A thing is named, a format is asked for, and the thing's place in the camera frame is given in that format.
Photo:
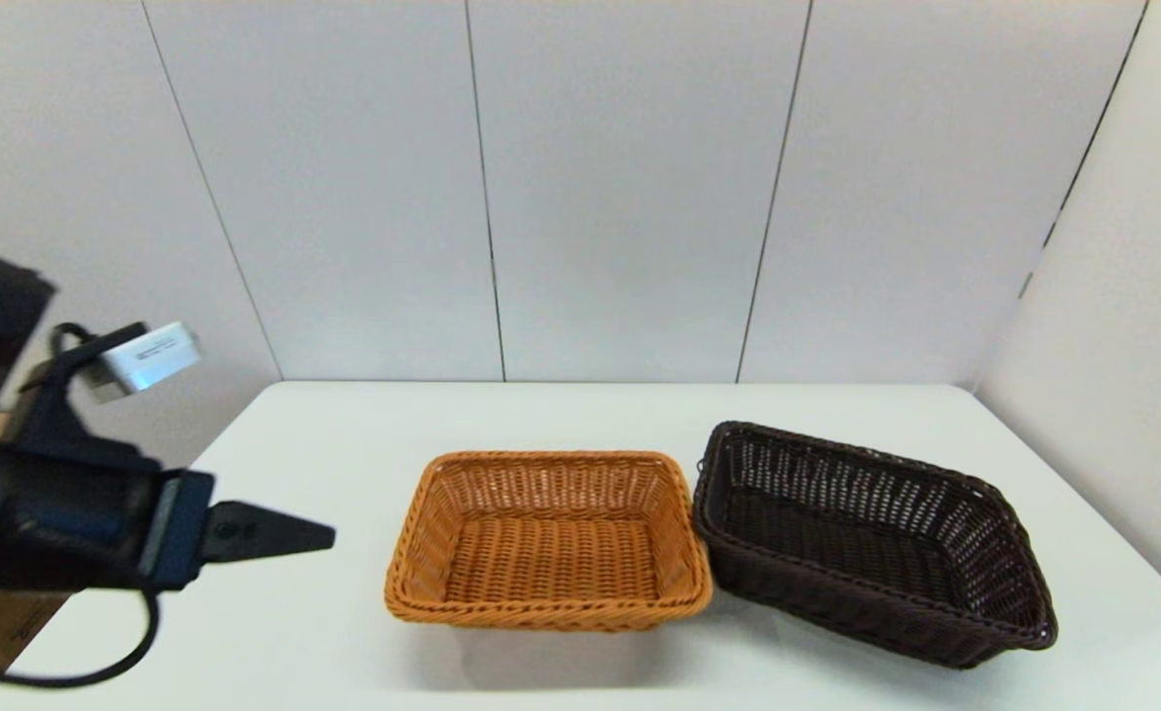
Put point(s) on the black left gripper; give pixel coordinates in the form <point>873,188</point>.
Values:
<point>67,523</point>

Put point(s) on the orange wicker basket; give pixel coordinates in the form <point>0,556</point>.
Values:
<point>541,617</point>

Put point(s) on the dark brown wicker basket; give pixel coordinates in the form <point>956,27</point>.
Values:
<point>857,607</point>

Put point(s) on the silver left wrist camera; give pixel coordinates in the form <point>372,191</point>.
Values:
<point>151,357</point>

